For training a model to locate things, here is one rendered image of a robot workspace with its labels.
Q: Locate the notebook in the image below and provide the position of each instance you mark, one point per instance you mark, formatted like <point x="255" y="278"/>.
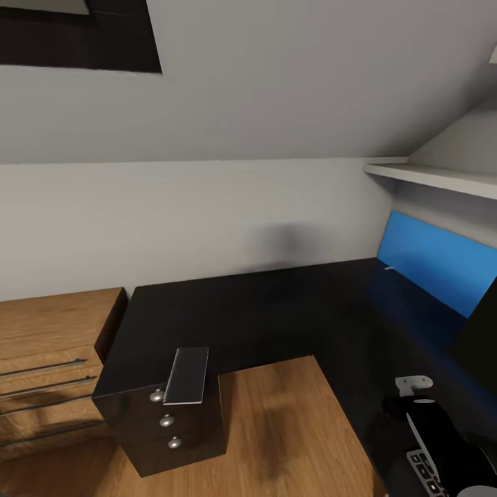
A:
<point x="186" y="382"/>

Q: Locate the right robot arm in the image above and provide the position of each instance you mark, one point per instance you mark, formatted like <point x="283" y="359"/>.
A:
<point x="463" y="469"/>

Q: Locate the room divider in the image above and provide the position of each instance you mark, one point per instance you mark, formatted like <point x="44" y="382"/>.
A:
<point x="454" y="269"/>

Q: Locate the monitor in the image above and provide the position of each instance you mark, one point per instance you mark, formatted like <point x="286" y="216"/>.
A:
<point x="475" y="347"/>

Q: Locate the fixed window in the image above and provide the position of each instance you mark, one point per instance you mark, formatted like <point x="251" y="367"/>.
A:
<point x="80" y="34"/>

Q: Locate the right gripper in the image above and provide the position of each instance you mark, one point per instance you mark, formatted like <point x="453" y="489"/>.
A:
<point x="396" y="406"/>

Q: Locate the desk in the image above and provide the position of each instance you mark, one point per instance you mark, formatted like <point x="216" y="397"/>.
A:
<point x="365" y="326"/>

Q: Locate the keyboard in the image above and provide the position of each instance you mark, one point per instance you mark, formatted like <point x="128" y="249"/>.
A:
<point x="426" y="474"/>

